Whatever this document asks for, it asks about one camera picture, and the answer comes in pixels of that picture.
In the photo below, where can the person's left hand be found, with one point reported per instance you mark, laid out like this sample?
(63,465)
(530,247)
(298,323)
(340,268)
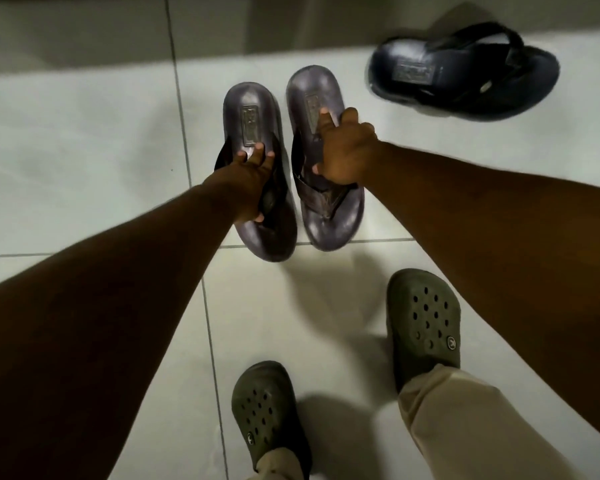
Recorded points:
(242,187)

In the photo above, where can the person's right hand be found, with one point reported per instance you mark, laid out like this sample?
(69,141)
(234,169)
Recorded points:
(347,154)

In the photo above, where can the person's right thumb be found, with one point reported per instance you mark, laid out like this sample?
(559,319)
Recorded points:
(320,169)

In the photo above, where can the person's left thumb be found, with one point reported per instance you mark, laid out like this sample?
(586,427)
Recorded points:
(261,207)

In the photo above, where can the dark purple flip-flop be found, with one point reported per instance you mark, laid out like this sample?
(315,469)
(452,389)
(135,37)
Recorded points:
(305,94)
(250,112)

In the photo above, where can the person's right forearm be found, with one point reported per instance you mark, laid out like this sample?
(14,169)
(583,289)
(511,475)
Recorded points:
(505,229)

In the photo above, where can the person's left forearm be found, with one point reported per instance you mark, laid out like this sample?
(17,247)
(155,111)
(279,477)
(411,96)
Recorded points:
(105,319)

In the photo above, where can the dark blue flip-flop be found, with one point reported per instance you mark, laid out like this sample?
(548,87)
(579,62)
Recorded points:
(480,89)

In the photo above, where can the olive green right clog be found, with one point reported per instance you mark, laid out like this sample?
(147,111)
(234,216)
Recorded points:
(425,314)

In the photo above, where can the olive green clog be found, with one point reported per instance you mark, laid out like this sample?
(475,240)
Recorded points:
(265,404)
(425,314)

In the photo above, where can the olive green left clog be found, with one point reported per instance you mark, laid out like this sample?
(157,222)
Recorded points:
(265,404)

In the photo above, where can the beige trousers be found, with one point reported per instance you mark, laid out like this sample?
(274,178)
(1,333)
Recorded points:
(470,434)

